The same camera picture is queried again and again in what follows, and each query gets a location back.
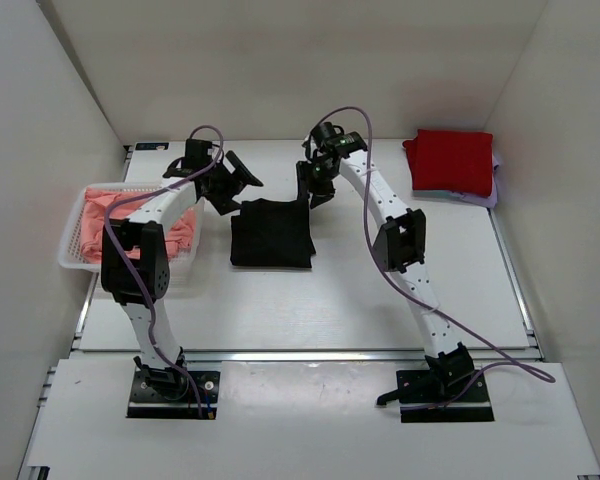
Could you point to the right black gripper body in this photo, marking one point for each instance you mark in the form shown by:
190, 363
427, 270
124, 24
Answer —
321, 181

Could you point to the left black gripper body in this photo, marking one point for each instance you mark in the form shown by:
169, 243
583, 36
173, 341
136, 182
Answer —
223, 187

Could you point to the black t shirt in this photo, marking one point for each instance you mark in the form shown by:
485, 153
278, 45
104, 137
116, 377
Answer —
272, 234

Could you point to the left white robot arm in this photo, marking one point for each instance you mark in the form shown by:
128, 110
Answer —
159, 351

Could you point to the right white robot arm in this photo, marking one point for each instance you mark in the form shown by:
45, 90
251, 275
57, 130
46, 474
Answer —
398, 250

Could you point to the small dark label sticker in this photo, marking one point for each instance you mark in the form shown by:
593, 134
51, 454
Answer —
151, 146

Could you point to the pink t shirt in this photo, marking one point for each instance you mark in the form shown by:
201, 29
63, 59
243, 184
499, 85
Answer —
180, 238

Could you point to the red folded t shirt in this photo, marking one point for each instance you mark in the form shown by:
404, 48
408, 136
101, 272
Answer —
455, 161

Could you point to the white plastic basket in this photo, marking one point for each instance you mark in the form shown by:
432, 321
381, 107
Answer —
155, 227

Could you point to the lavender folded t shirt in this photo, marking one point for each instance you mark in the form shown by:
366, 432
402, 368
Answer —
488, 202

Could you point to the white front board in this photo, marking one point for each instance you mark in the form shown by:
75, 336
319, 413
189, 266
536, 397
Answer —
306, 421

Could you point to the aluminium rail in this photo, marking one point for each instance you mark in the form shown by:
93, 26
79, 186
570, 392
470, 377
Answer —
309, 356

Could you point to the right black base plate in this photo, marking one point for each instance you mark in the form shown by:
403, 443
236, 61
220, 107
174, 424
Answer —
422, 400

